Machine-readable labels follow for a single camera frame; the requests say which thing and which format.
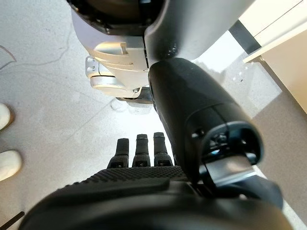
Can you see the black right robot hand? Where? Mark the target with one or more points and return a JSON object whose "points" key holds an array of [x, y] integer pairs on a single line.
{"points": [[196, 100]]}

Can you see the white shoe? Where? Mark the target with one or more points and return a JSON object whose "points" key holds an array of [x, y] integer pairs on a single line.
{"points": [[9, 164], [4, 117]]}

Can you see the grey silver robot body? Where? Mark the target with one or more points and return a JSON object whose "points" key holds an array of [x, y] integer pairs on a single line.
{"points": [[120, 60]]}

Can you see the white cabinet with dark plinth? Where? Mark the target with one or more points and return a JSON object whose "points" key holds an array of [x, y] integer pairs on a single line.
{"points": [[275, 16]]}

